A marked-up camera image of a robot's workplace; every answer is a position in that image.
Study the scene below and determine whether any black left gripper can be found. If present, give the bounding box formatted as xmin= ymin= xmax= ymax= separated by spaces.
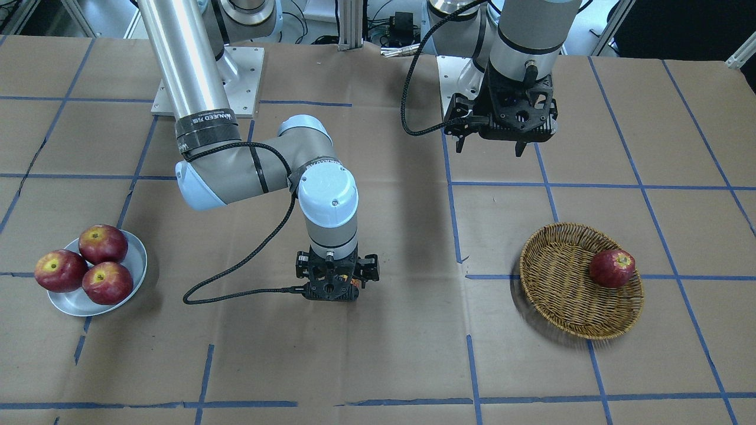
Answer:
xmin=444 ymin=62 xmax=558 ymax=157

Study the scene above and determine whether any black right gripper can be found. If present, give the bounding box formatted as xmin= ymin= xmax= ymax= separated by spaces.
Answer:
xmin=295 ymin=249 xmax=380 ymax=302

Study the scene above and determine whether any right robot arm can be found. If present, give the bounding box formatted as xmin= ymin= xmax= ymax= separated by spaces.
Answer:
xmin=135 ymin=1 xmax=380 ymax=302

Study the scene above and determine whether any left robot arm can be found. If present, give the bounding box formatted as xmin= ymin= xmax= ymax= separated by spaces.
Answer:
xmin=419 ymin=1 xmax=581 ymax=156

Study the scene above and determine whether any woven wicker basket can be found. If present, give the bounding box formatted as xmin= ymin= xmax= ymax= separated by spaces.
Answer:
xmin=519 ymin=221 xmax=645 ymax=341

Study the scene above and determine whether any dark red apple in basket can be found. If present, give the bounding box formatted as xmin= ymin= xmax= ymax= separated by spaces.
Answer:
xmin=588 ymin=249 xmax=636 ymax=288

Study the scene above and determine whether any red apple plate front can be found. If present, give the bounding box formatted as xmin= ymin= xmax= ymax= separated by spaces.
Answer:
xmin=83 ymin=261 xmax=134 ymax=306

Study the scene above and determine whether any red apple plate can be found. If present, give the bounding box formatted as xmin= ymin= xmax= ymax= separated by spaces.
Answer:
xmin=78 ymin=225 xmax=129 ymax=264
xmin=83 ymin=261 xmax=134 ymax=306
xmin=34 ymin=249 xmax=89 ymax=293

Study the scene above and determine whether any red apple plate back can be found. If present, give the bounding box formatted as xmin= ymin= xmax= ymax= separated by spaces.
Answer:
xmin=78 ymin=225 xmax=129 ymax=264

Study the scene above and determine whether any red apple plate outer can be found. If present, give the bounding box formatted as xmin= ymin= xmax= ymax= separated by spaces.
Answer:
xmin=34 ymin=249 xmax=89 ymax=293

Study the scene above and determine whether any black power adapter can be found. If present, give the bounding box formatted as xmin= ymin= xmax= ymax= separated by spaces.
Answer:
xmin=389 ymin=11 xmax=414 ymax=39

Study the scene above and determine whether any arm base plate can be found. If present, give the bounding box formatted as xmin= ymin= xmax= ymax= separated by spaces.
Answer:
xmin=437 ymin=55 xmax=498 ymax=125
xmin=151 ymin=47 xmax=265 ymax=119

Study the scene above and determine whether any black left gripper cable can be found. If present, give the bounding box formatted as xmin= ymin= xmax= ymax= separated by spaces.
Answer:
xmin=400 ymin=0 xmax=503 ymax=136

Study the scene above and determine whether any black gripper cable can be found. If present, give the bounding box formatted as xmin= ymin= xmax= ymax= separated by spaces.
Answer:
xmin=400 ymin=0 xmax=503 ymax=136
xmin=183 ymin=139 xmax=309 ymax=306

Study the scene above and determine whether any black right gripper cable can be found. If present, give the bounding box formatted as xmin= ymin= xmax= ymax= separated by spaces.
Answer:
xmin=183 ymin=139 xmax=309 ymax=306

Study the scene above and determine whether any aluminium profile post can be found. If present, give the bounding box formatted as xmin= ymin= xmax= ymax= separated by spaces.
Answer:
xmin=335 ymin=1 xmax=366 ymax=51

